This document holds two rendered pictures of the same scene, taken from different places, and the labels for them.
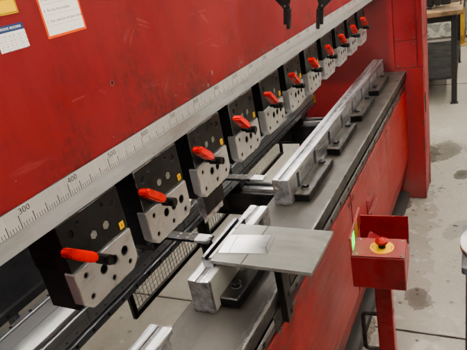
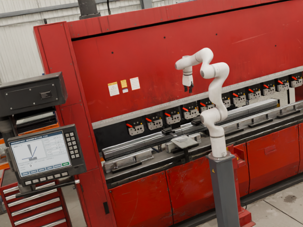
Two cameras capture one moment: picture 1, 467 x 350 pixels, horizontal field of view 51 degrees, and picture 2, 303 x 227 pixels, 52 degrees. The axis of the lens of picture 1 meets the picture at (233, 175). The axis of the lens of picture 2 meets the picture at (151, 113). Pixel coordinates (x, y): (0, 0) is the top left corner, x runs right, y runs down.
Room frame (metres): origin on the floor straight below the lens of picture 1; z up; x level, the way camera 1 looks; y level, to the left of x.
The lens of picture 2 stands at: (-1.27, -1.76, 2.15)
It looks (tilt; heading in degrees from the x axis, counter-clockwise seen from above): 16 degrees down; 41
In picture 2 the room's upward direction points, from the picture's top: 11 degrees counter-clockwise
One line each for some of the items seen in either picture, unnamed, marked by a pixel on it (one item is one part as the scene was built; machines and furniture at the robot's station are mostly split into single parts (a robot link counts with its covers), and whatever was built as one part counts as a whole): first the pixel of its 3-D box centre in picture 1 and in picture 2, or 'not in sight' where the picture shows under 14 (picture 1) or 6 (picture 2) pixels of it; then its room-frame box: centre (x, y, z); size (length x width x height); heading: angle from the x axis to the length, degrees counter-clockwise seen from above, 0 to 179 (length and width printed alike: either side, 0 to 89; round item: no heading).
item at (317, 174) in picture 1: (315, 178); (231, 132); (1.63, -0.29, 0.89); 0.30 x 0.05 x 0.03; 150
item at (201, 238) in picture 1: (170, 232); (171, 132); (1.21, 0.20, 1.01); 0.26 x 0.12 x 0.05; 60
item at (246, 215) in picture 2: not in sight; (240, 217); (1.31, -0.44, 0.06); 0.25 x 0.20 x 0.12; 65
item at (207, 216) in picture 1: (210, 197); (175, 125); (1.13, 0.07, 1.13); 0.10 x 0.02 x 0.10; 150
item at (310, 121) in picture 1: (279, 128); not in sight; (2.49, -0.29, 0.81); 0.64 x 0.08 x 0.14; 60
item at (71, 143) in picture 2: not in sight; (49, 153); (-0.23, 0.17, 1.42); 0.45 x 0.12 x 0.36; 139
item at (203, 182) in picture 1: (196, 155); (171, 114); (1.11, 0.08, 1.26); 0.15 x 0.09 x 0.17; 150
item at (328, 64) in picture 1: (318, 55); (252, 91); (1.97, -0.43, 1.26); 0.15 x 0.09 x 0.17; 150
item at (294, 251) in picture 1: (272, 247); (184, 141); (1.06, -0.06, 1.00); 0.26 x 0.18 x 0.01; 60
